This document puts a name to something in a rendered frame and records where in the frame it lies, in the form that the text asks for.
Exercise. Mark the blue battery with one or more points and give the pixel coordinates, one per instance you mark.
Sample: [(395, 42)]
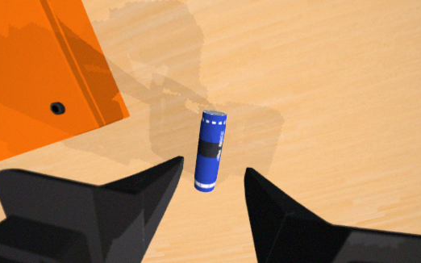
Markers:
[(210, 144)]

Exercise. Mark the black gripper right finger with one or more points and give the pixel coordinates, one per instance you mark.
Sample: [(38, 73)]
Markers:
[(284, 231)]

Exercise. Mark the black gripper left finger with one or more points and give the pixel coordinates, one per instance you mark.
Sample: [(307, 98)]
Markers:
[(119, 218)]

